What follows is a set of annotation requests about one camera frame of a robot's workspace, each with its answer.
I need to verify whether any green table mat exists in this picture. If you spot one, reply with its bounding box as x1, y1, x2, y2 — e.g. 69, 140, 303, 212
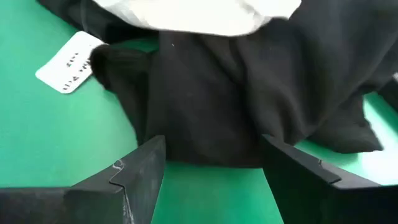
0, 0, 398, 224

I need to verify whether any white paper hang tag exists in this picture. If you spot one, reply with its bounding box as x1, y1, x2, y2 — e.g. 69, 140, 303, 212
35, 30, 105, 95

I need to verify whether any black garment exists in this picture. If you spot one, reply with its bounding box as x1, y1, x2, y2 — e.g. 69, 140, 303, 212
37, 0, 398, 169

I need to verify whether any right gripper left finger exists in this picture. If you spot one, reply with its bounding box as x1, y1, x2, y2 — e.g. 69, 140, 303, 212
0, 135, 166, 224

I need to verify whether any white garment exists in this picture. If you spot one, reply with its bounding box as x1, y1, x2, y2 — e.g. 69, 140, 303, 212
91, 0, 302, 37

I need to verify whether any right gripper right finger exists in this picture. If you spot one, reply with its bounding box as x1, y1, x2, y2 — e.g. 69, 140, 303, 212
261, 135, 398, 224

